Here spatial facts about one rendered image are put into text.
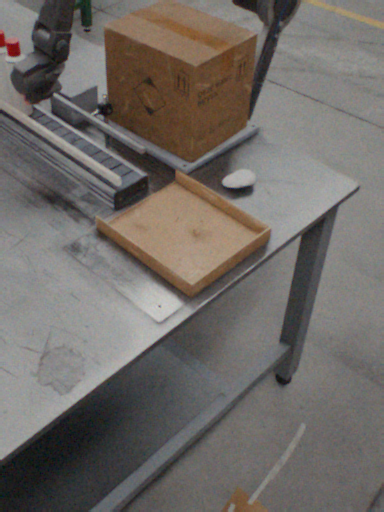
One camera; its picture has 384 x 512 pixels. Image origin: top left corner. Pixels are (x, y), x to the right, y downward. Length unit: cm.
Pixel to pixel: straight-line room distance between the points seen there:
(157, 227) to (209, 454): 86
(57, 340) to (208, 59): 72
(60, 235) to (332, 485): 113
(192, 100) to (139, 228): 33
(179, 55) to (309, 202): 47
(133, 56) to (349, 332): 132
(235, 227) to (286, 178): 24
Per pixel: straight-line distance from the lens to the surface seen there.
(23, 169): 172
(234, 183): 162
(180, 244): 147
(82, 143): 171
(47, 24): 157
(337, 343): 243
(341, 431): 222
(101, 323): 132
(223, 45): 164
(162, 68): 162
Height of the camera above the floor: 183
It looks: 44 degrees down
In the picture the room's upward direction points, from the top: 3 degrees clockwise
